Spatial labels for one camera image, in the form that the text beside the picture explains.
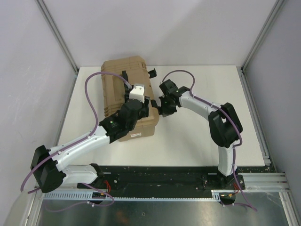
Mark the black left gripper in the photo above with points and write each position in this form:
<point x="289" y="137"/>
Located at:
<point x="146" y="108"/>

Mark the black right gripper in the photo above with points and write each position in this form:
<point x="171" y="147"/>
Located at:
<point x="165" y="112"/>

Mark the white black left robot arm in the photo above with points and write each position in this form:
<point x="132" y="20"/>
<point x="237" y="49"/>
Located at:
<point x="51" y="167"/>

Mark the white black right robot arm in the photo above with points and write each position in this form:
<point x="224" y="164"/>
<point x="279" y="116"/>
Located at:
<point x="224" y="124"/>

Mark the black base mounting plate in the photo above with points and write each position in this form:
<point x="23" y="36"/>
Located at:
<point x="166" y="181"/>

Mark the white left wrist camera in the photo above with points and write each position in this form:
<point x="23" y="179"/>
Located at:
<point x="137" y="92"/>

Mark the right aluminium frame post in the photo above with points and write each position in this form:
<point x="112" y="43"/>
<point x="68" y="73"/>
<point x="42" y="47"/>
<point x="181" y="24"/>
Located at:
<point x="272" y="16"/>

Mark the aluminium frame post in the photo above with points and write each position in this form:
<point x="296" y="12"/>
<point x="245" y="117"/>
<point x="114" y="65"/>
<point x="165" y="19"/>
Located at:
<point x="272" y="16"/>
<point x="57" y="34"/>

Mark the grey slotted cable duct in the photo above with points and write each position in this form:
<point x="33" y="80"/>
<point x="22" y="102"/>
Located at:
<point x="91" y="195"/>

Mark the left aluminium frame post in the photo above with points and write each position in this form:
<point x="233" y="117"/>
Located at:
<point x="57" y="34"/>

